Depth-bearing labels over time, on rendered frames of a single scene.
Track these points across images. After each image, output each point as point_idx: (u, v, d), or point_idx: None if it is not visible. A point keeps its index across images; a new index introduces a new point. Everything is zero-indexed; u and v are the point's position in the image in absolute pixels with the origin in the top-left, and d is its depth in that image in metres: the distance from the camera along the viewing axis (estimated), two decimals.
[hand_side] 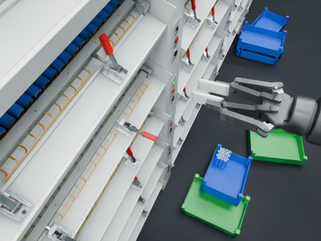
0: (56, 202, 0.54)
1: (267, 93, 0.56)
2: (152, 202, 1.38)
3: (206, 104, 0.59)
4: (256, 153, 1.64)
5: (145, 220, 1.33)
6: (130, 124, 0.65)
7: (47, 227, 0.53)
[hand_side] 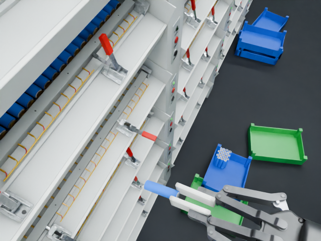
0: (56, 202, 0.54)
1: (267, 214, 0.42)
2: (152, 202, 1.38)
3: (188, 216, 0.46)
4: (256, 153, 1.64)
5: (145, 220, 1.33)
6: (130, 124, 0.65)
7: (47, 227, 0.53)
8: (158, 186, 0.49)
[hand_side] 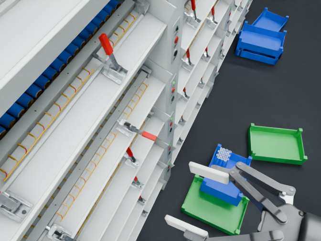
0: (56, 202, 0.54)
1: None
2: (152, 202, 1.38)
3: (212, 166, 0.49)
4: (256, 153, 1.64)
5: (145, 220, 1.33)
6: (130, 124, 0.65)
7: (47, 227, 0.53)
8: None
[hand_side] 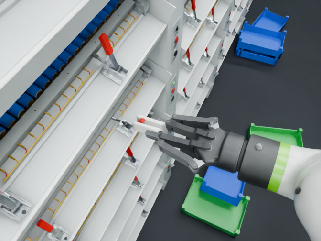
0: None
1: (196, 153, 0.57)
2: (152, 202, 1.38)
3: (155, 118, 0.62)
4: None
5: (145, 220, 1.33)
6: (125, 122, 0.65)
7: (37, 222, 0.52)
8: None
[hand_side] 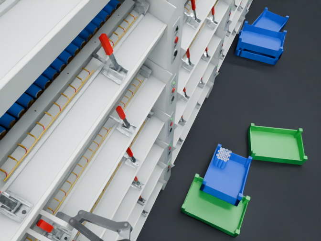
0: None
1: None
2: (152, 202, 1.38)
3: (60, 212, 0.51)
4: (256, 153, 1.64)
5: (145, 220, 1.33)
6: None
7: (37, 222, 0.52)
8: None
